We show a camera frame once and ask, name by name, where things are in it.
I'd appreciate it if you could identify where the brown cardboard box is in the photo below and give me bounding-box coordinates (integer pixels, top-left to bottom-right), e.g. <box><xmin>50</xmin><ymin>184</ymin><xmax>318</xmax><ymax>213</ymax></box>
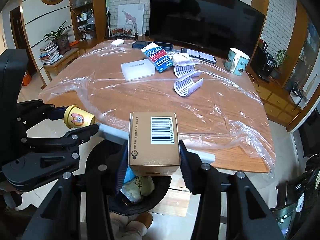
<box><xmin>127</xmin><ymin>112</ymin><xmax>181</xmax><ymax>177</ymax></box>

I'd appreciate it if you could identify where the clear plastic table cover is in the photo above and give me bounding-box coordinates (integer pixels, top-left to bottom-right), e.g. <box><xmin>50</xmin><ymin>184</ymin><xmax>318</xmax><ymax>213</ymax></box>
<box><xmin>40</xmin><ymin>41</ymin><xmax>276</xmax><ymax>173</ymax></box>

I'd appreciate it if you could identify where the black television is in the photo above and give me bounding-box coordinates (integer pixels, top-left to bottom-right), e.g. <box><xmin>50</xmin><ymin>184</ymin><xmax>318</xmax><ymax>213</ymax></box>
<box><xmin>149</xmin><ymin>0</ymin><xmax>265</xmax><ymax>58</ymax></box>

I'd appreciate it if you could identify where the white earbuds case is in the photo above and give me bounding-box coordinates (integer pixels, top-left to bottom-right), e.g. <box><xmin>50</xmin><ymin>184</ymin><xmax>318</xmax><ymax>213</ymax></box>
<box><xmin>111</xmin><ymin>39</ymin><xmax>124</xmax><ymax>47</ymax></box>

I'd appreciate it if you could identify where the yellow paper cup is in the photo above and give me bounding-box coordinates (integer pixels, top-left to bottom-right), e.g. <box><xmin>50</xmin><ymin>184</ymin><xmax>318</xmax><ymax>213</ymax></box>
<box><xmin>63</xmin><ymin>105</ymin><xmax>95</xmax><ymax>128</ymax></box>

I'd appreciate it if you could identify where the black trash bin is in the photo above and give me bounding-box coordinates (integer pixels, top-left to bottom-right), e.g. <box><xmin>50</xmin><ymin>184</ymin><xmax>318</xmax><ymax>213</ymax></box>
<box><xmin>86</xmin><ymin>140</ymin><xmax>171</xmax><ymax>215</ymax></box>

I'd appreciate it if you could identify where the white plastic box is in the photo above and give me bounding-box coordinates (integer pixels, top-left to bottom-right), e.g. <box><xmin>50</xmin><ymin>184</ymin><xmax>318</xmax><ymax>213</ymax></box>
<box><xmin>121</xmin><ymin>59</ymin><xmax>155</xmax><ymax>81</ymax></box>

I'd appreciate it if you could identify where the coffee machine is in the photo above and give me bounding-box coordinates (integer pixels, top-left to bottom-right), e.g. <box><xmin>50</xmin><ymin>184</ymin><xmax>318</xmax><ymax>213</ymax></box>
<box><xmin>253</xmin><ymin>39</ymin><xmax>276</xmax><ymax>83</ymax></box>

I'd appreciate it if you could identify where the white slotted plastic tray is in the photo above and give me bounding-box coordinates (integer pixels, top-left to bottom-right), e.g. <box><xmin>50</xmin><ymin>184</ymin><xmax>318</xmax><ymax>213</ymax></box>
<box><xmin>174</xmin><ymin>71</ymin><xmax>204</xmax><ymax>97</ymax></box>

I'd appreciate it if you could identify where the potted plant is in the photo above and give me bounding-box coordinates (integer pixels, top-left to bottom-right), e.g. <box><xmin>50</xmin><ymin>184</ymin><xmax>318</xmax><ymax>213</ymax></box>
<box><xmin>44</xmin><ymin>21</ymin><xmax>70</xmax><ymax>55</ymax></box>

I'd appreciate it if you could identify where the teal ceramic mug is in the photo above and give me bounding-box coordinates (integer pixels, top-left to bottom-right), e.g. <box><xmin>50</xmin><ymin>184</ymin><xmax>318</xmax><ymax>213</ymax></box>
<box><xmin>224</xmin><ymin>48</ymin><xmax>250</xmax><ymax>76</ymax></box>

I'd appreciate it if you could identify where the blue red medicine box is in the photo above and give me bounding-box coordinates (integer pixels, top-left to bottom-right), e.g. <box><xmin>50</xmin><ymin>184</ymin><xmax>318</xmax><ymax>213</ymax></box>
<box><xmin>141</xmin><ymin>42</ymin><xmax>174</xmax><ymax>73</ymax></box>

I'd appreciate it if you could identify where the stack of books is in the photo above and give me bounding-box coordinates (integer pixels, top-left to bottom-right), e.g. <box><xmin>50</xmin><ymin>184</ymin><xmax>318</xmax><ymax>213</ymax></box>
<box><xmin>39</xmin><ymin>42</ymin><xmax>63</xmax><ymax>65</ymax></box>

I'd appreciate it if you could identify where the small wooden side table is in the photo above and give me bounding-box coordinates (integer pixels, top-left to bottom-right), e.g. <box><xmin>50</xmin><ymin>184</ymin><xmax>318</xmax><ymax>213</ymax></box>
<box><xmin>43</xmin><ymin>48</ymin><xmax>80</xmax><ymax>81</ymax></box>

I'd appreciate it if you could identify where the smartphone with lit screen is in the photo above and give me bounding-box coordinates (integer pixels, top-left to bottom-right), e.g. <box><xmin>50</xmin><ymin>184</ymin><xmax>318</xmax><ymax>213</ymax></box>
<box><xmin>181</xmin><ymin>48</ymin><xmax>216</xmax><ymax>64</ymax></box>

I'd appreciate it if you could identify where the crumpled beige tissue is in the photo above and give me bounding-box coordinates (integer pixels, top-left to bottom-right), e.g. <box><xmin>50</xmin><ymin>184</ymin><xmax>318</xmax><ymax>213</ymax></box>
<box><xmin>171</xmin><ymin>53</ymin><xmax>191</xmax><ymax>64</ymax></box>

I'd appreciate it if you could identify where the wooden tv cabinet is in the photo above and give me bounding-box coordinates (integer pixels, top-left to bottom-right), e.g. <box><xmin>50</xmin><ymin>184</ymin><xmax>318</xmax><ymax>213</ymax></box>
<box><xmin>246</xmin><ymin>66</ymin><xmax>301</xmax><ymax>127</ymax></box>

